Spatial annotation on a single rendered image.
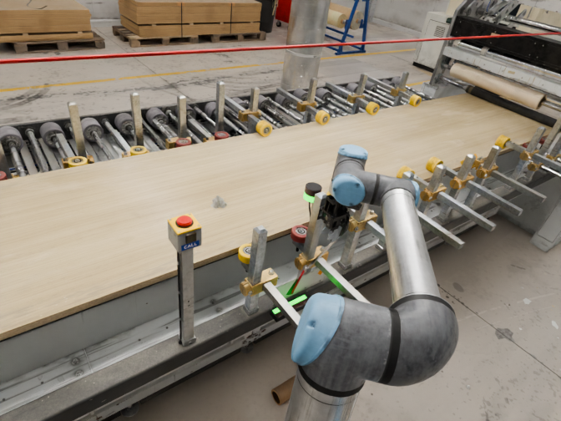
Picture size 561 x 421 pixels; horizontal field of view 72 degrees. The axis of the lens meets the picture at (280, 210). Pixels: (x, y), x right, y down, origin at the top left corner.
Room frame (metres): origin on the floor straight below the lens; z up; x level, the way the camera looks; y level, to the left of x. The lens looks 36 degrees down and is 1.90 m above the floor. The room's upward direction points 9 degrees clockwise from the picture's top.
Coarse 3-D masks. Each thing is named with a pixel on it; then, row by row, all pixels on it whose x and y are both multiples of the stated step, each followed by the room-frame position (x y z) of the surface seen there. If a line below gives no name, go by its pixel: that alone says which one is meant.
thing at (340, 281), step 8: (320, 264) 1.12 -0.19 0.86; (328, 264) 1.12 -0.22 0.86; (328, 272) 1.08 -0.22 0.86; (336, 272) 1.08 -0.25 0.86; (336, 280) 1.05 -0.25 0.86; (344, 280) 1.05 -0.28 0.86; (344, 288) 1.01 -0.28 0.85; (352, 288) 1.01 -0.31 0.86; (352, 296) 0.98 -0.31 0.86; (360, 296) 0.98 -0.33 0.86
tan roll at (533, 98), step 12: (456, 72) 3.63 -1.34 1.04; (468, 72) 3.55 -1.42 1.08; (480, 72) 3.51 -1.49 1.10; (480, 84) 3.45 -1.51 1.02; (492, 84) 3.37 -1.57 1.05; (504, 84) 3.31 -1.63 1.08; (516, 84) 3.28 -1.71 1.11; (504, 96) 3.29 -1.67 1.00; (516, 96) 3.20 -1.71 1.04; (528, 96) 3.14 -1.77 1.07; (540, 96) 3.10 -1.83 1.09; (552, 108) 3.04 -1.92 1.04
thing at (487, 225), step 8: (416, 176) 1.75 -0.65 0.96; (424, 184) 1.69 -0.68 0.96; (440, 192) 1.63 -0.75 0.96; (448, 200) 1.58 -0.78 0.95; (456, 200) 1.58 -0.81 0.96; (456, 208) 1.55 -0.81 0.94; (464, 208) 1.53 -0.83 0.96; (472, 216) 1.49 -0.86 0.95; (480, 216) 1.48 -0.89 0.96; (480, 224) 1.45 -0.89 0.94; (488, 224) 1.43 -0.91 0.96
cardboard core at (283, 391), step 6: (294, 378) 1.10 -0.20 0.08; (282, 384) 1.06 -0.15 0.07; (288, 384) 1.06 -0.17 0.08; (276, 390) 1.02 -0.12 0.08; (282, 390) 1.02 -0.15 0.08; (288, 390) 1.03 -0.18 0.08; (276, 396) 1.03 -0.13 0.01; (282, 396) 1.00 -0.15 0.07; (288, 396) 1.01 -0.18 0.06; (276, 402) 1.00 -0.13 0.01; (282, 402) 0.98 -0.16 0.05
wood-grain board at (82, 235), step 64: (320, 128) 2.30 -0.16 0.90; (384, 128) 2.46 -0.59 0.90; (448, 128) 2.65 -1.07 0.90; (512, 128) 2.85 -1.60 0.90; (0, 192) 1.19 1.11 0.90; (64, 192) 1.25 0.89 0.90; (128, 192) 1.32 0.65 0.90; (192, 192) 1.40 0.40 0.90; (256, 192) 1.48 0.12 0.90; (0, 256) 0.86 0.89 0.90; (64, 256) 0.91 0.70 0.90; (128, 256) 0.95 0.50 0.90; (0, 320) 0.64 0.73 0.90
